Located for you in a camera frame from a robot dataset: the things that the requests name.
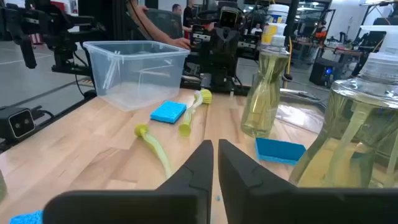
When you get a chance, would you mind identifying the clear rectangular storage tub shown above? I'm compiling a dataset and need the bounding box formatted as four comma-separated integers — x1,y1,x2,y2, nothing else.
82,40,191,112

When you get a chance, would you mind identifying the dark blue sponge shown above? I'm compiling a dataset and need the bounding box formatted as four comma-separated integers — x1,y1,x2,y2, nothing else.
254,137,307,166

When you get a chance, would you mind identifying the black computer tower blue light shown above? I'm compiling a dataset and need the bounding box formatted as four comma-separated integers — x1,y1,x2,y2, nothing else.
309,57,343,88

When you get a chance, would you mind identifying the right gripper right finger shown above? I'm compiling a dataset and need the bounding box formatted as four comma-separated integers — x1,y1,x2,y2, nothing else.
217,138,398,224

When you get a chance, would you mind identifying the person's forearm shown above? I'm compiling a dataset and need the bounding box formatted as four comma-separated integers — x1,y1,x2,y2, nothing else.
129,0,177,44

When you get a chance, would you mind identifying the black stereo camera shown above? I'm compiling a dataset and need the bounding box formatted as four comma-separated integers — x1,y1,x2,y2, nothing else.
0,106,37,143

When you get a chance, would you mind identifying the clear yellow soap pump bottle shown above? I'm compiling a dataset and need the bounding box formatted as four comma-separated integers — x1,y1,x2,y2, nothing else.
288,30,398,189
241,34,290,139

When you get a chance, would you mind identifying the yellow-green dish brush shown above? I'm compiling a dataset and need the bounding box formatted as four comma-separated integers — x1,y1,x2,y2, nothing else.
134,123,174,180
178,88,213,138

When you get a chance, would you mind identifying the grey mesh office chair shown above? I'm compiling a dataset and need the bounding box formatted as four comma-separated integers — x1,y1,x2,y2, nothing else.
146,8,184,40

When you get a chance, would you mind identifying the black articulated equipment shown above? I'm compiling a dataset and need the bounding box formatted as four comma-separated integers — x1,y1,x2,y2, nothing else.
0,0,105,75

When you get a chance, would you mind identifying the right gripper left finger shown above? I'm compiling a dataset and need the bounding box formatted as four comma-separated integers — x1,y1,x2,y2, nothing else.
42,139,215,224

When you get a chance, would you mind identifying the yellow hanging cable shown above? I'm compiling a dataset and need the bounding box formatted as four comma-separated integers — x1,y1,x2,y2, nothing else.
284,36,294,90

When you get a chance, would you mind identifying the person's hand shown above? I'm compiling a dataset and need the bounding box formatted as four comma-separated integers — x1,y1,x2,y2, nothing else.
169,36,192,50

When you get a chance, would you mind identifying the light blue sponge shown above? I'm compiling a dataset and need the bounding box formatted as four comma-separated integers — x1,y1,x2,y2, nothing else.
9,210,44,224
150,100,188,124

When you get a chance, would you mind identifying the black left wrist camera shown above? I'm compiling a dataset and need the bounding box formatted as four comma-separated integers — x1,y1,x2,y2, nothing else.
218,6,241,30

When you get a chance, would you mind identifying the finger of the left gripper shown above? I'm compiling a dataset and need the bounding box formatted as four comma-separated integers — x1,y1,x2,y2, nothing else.
213,29,227,62
226,29,241,62

